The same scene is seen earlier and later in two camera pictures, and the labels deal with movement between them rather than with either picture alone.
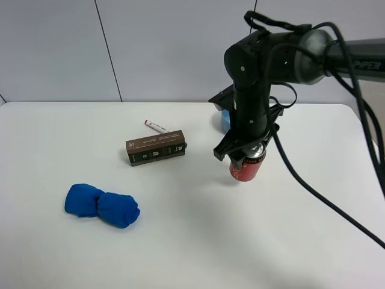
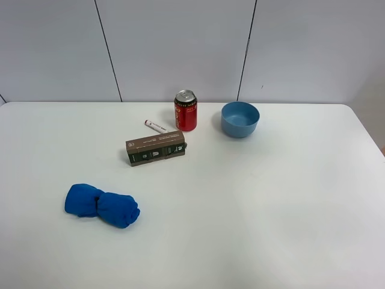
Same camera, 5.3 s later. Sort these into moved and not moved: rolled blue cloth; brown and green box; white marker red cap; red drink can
Moved: red drink can
Not moved: brown and green box; white marker red cap; rolled blue cloth
